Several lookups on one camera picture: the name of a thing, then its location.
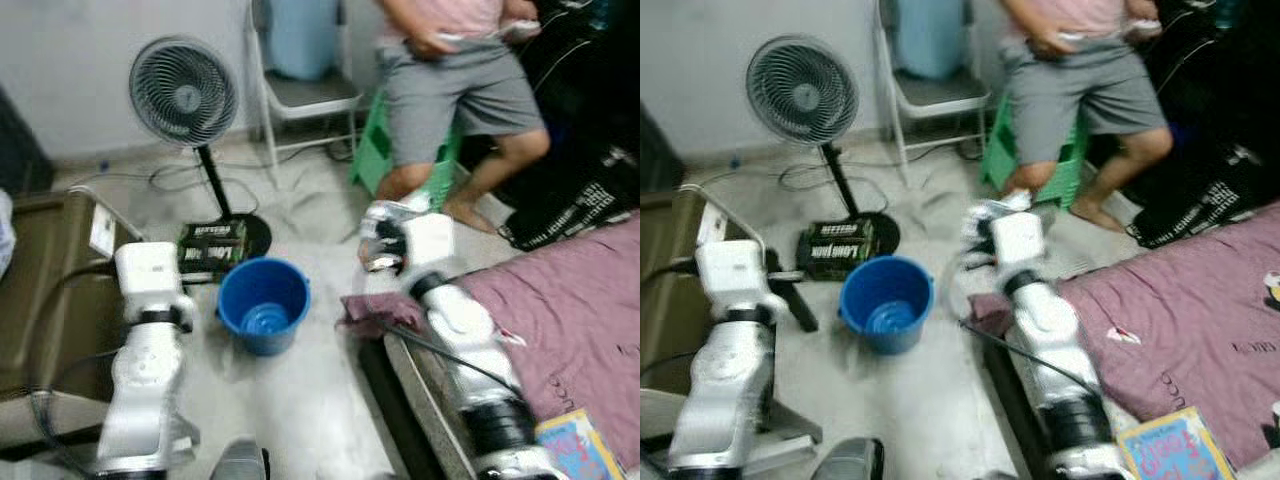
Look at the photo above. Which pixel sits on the light blue cushion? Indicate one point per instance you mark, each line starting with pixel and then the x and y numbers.
pixel 930 40
pixel 300 40

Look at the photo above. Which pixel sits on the dark bed frame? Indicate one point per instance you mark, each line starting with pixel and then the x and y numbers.
pixel 1015 400
pixel 400 400

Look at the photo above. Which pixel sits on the black printed carton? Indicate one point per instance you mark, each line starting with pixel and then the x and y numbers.
pixel 212 250
pixel 835 248

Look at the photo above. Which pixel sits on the purple blanket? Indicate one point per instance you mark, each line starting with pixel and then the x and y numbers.
pixel 560 310
pixel 1170 310

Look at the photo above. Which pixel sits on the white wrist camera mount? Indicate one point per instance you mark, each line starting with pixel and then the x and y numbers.
pixel 1020 245
pixel 150 275
pixel 430 250
pixel 735 275

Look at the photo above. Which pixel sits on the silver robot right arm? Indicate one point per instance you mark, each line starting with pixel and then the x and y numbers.
pixel 1055 350
pixel 475 350

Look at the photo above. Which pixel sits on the person in grey shorts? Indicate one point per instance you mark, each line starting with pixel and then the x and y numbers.
pixel 1085 90
pixel 460 90

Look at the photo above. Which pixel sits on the blue plastic bucket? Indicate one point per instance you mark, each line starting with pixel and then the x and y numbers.
pixel 262 300
pixel 885 298

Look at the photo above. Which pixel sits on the black bag with white print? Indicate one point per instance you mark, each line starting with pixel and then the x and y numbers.
pixel 580 200
pixel 1210 190

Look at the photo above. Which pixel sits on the silver wrapper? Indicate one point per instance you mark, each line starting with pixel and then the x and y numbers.
pixel 975 215
pixel 385 212

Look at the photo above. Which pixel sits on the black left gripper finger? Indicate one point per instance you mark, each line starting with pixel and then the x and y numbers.
pixel 795 295

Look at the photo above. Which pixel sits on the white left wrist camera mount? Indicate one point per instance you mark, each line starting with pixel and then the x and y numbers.
pixel 150 275
pixel 735 275

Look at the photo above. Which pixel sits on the colourful children's book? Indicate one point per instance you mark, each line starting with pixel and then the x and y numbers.
pixel 1170 445
pixel 580 445

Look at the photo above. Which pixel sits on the grey standing fan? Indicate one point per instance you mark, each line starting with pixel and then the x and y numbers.
pixel 802 95
pixel 185 95

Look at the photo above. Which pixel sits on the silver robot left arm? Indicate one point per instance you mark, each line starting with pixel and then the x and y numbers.
pixel 150 390
pixel 725 390

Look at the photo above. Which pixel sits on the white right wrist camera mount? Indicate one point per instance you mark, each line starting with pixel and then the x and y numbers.
pixel 1020 245
pixel 430 250

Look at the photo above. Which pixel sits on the green plastic stool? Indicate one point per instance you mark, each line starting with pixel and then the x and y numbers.
pixel 372 155
pixel 1000 150

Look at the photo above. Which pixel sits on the white paper tag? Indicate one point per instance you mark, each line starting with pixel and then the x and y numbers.
pixel 101 230
pixel 711 225

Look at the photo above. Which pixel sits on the white folding chair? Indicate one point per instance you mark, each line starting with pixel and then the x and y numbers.
pixel 310 95
pixel 940 95

